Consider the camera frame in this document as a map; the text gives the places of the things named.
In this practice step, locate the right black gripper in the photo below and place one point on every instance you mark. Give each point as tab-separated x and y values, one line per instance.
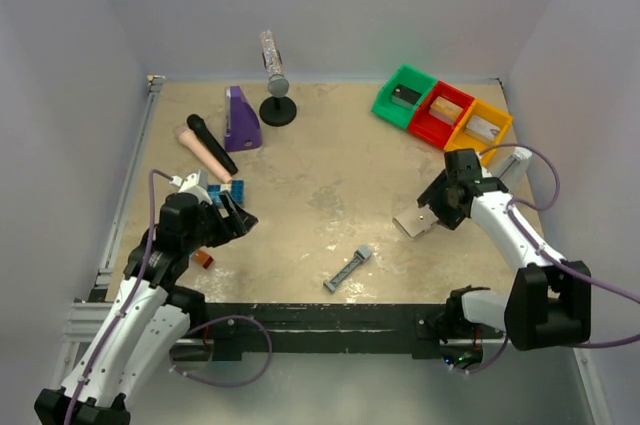
439	204

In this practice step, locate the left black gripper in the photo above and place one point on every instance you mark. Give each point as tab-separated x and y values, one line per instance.
226	218

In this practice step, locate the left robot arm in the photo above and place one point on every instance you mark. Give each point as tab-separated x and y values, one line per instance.
149	314

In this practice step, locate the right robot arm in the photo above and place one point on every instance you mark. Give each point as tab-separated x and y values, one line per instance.
550	300

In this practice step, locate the white card in yellow bin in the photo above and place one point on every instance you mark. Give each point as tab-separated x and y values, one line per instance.
482	130

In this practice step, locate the purple wedge holder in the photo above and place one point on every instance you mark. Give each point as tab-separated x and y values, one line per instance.
243	130

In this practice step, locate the tan card in red bin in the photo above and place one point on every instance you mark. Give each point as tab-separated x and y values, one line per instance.
445	110

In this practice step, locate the black card in green bin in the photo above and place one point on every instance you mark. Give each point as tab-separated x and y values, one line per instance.
404	96

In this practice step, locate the blue toy brick block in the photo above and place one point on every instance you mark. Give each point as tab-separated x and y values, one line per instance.
235	189

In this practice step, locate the brown orange block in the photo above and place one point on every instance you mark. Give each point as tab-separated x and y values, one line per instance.
202	259

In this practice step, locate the white grey stand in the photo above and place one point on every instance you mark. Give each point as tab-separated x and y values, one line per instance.
512	169

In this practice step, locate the grey truss bar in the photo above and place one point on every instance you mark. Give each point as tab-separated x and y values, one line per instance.
361	255

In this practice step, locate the yellow storage bin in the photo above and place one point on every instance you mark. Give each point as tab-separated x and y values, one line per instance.
460	140

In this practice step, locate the red storage bin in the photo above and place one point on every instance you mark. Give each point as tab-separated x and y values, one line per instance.
431	130

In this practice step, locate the beige microphone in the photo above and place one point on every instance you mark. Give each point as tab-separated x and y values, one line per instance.
188	139

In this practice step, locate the green storage bin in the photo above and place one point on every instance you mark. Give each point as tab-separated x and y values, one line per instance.
410	77

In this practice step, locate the black round stand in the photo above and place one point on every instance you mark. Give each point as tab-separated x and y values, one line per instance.
278	112

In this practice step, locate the glitter microphone on stand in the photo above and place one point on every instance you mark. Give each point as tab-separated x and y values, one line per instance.
278	85

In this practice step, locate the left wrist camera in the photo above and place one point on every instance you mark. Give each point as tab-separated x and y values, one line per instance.
195	183

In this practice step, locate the black base frame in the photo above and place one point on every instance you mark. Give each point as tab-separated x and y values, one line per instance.
417	330

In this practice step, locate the aluminium frame rail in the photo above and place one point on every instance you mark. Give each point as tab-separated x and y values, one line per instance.
109	259

